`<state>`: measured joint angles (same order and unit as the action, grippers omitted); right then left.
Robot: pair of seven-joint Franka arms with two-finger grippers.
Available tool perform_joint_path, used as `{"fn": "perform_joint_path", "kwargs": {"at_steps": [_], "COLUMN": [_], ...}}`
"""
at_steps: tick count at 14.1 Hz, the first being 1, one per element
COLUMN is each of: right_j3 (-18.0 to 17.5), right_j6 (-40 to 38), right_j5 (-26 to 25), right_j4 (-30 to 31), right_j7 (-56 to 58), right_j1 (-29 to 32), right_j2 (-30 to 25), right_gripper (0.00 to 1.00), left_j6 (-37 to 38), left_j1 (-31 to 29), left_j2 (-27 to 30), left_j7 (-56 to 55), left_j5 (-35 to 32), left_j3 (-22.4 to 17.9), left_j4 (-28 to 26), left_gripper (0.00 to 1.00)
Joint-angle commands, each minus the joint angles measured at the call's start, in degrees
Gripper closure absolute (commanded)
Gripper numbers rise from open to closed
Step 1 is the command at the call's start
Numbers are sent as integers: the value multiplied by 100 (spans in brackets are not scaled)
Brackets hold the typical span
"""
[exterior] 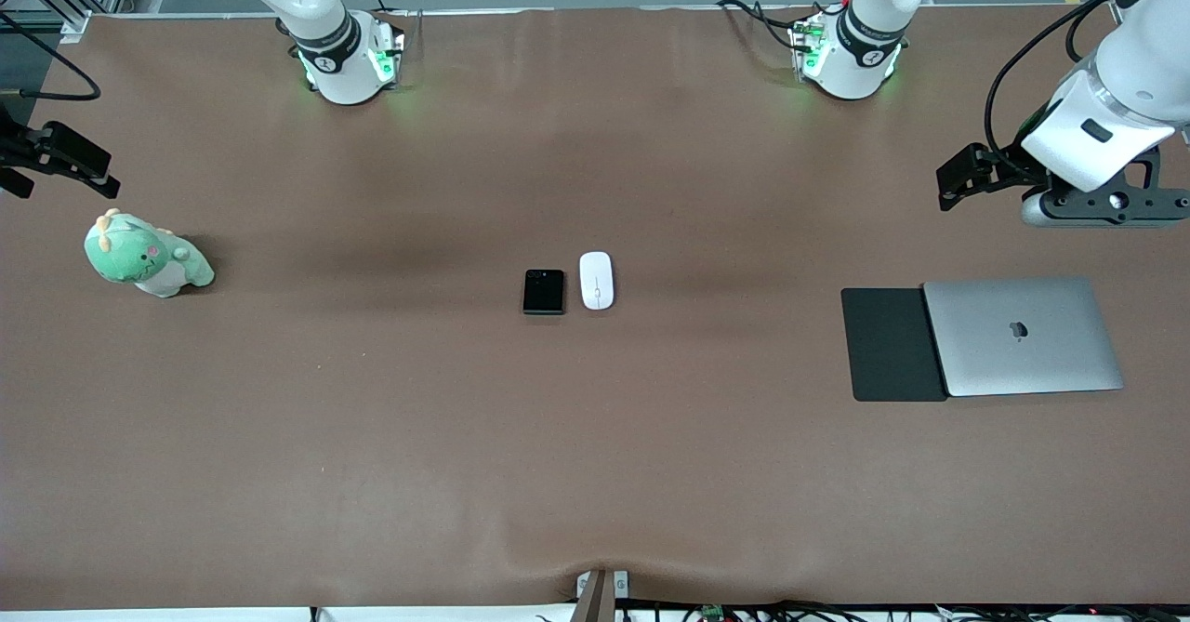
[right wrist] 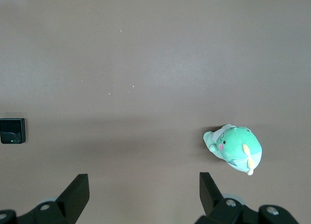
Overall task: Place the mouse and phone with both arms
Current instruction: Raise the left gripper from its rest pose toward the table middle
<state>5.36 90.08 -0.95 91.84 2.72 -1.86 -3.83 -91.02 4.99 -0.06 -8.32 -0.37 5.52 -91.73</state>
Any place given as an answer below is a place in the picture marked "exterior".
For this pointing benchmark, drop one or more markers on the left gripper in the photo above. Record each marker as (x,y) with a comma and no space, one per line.
(1007,169)

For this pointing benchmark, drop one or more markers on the white computer mouse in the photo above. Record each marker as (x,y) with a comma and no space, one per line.
(596,280)

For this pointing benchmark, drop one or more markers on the black flip phone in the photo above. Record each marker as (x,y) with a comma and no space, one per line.
(543,291)

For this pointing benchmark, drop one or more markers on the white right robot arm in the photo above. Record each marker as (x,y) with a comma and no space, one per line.
(337,73)

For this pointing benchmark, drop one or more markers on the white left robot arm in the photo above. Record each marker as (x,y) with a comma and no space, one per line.
(860,69)

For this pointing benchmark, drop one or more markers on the black mouse pad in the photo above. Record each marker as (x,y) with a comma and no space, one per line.
(888,348)

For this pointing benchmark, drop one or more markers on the green dinosaur plush toy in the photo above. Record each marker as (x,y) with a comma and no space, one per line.
(139,255)

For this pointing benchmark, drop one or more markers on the silver closed laptop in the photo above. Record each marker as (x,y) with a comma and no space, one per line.
(1023,336)

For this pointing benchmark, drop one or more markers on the brown table cover mat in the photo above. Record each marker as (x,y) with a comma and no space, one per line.
(372,436)

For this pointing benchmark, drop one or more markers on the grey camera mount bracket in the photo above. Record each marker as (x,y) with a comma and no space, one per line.
(601,594)

